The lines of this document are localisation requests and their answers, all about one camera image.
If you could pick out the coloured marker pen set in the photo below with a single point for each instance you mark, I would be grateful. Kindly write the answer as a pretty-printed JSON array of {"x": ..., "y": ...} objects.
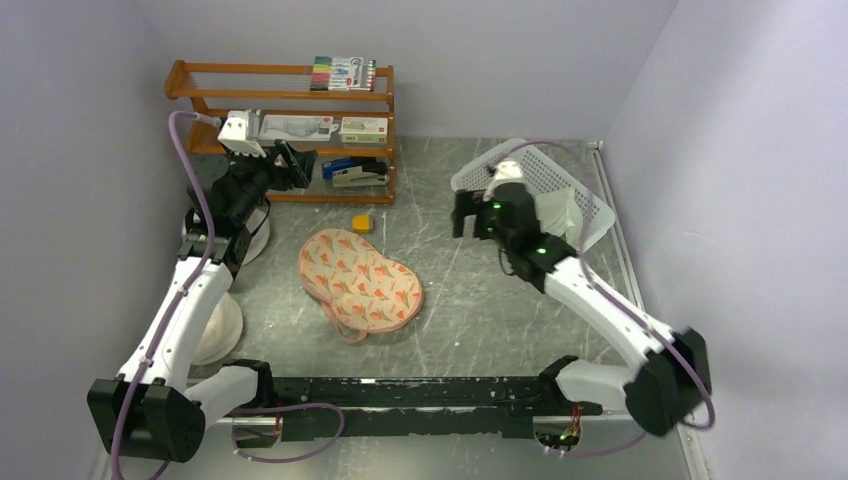
[{"x": 345, "y": 74}]

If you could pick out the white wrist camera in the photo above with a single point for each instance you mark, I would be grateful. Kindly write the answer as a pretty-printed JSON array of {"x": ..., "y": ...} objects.
[
  {"x": 239, "y": 133},
  {"x": 507, "y": 171}
]

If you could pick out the green white small box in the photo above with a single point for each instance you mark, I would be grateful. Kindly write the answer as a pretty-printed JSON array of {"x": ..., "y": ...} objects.
[{"x": 364, "y": 130}]

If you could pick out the white flat packaged item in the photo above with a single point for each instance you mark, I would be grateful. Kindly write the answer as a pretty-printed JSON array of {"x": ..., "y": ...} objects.
[{"x": 297, "y": 128}]

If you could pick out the small yellow block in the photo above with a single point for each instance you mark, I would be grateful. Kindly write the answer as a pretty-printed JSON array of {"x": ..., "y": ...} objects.
[{"x": 362, "y": 224}]

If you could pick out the grey black stapler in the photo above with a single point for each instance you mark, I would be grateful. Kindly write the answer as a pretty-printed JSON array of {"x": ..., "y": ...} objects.
[{"x": 368, "y": 175}]

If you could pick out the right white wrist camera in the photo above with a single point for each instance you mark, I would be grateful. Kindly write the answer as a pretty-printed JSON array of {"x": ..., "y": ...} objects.
[{"x": 507, "y": 171}]

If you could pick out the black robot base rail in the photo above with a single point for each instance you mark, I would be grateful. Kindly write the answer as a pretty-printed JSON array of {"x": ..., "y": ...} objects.
[{"x": 308, "y": 408}]

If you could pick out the white perforated plastic basket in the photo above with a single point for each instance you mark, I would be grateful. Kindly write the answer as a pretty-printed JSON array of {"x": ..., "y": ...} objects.
[{"x": 542, "y": 174}]

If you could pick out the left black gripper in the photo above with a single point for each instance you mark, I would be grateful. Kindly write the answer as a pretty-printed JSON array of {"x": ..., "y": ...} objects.
[{"x": 298, "y": 172}]

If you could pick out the blue stapler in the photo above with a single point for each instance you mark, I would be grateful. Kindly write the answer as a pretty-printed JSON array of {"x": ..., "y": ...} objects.
[{"x": 367, "y": 165}]

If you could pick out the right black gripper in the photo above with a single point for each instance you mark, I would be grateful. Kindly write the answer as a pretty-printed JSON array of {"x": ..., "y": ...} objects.
[{"x": 468, "y": 204}]

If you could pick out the white cylindrical mesh laundry bag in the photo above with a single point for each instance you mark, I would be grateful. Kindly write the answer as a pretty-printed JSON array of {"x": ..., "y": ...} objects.
[{"x": 258, "y": 225}]

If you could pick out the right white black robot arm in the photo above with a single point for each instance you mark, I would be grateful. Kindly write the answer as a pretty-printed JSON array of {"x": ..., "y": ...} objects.
[{"x": 666, "y": 375}]

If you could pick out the white padded bra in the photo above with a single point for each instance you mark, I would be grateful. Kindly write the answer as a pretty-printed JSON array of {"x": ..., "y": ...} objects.
[{"x": 560, "y": 215}]

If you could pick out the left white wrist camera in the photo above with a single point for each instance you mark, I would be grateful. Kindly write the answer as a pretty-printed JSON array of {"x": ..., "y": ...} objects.
[{"x": 239, "y": 133}]

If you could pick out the floral pink mesh laundry bag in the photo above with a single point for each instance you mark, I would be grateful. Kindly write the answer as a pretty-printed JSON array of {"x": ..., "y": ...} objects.
[{"x": 361, "y": 291}]

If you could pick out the wooden three-tier shelf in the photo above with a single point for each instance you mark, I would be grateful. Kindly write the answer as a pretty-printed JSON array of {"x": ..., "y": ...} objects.
[{"x": 216, "y": 88}]

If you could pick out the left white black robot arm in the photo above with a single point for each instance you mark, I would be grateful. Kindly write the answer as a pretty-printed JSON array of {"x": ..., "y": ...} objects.
[{"x": 149, "y": 410}]

